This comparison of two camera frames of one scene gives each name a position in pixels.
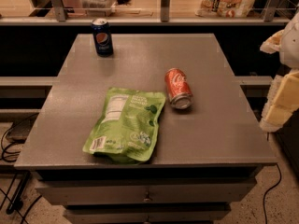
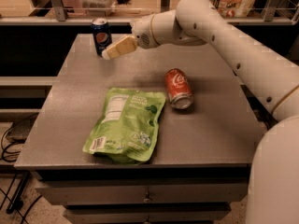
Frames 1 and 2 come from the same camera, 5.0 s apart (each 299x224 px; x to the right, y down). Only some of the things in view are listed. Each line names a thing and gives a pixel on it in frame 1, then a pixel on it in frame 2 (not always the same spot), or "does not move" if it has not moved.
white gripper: [290, 46] -> [141, 32]
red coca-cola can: [178, 88] does not move
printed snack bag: [226, 1] does not move
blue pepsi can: [103, 37] does not move
